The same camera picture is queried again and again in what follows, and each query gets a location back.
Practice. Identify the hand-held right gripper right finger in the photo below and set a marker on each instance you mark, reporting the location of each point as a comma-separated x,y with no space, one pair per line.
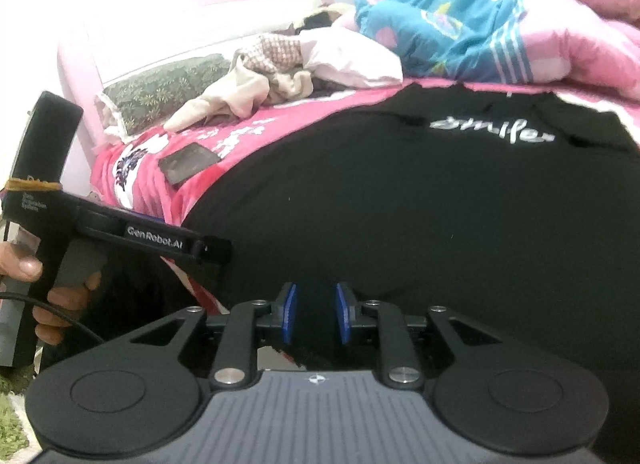
344,311

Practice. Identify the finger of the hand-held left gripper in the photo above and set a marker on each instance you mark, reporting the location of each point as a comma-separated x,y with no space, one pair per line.
215,250

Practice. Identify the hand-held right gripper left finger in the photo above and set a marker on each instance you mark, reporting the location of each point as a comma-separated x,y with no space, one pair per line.
290,311

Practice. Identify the black t-shirt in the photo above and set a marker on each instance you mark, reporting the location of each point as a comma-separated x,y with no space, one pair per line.
400,219

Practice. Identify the person's left hand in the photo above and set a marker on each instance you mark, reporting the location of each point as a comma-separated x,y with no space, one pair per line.
20,264

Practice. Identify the pink floral blanket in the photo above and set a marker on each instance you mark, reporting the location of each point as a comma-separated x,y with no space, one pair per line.
145,194

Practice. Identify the black smartphone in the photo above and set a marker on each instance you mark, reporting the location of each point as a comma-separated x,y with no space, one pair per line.
190,163

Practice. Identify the beige garment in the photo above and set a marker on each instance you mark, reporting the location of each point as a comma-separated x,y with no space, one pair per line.
225,99

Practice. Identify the green leaf-patterned pillow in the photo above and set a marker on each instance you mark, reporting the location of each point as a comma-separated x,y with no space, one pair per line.
160,89

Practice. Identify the checked fuzzy garment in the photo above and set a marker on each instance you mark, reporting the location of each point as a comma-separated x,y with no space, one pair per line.
275,51

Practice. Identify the green shaggy rug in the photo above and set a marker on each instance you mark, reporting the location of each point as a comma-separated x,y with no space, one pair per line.
10,419

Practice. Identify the pink and white headboard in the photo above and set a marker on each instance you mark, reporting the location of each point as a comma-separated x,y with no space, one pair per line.
175,19

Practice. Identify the white garment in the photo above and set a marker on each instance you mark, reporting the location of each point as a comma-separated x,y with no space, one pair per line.
350,59

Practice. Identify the blue and pink quilt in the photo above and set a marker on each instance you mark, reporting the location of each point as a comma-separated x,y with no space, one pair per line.
450,19

